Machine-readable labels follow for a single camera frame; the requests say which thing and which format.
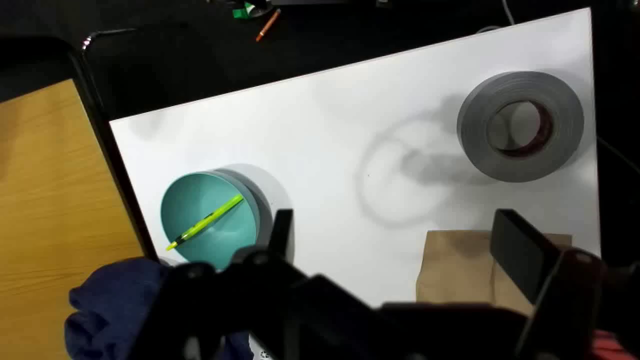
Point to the grey duct tape roll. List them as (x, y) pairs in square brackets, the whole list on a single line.
[(481, 147)]

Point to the small orange pen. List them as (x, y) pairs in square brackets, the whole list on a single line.
[(269, 25)]

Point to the light wooden table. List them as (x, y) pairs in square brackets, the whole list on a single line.
[(52, 200)]

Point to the yellow pen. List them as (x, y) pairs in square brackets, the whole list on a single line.
[(206, 220)]

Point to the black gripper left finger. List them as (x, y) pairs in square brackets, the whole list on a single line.
[(280, 232)]

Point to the navy blue cloth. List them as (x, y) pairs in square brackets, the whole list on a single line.
[(106, 306)]

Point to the red cloth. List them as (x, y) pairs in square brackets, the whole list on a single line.
[(610, 345)]

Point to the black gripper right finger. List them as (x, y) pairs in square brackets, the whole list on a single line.
[(523, 250)]

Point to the teal blue bowl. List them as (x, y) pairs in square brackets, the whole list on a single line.
[(200, 192)]

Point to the white board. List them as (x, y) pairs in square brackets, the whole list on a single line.
[(333, 133)]

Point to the small green object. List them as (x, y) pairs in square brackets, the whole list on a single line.
[(243, 11)]

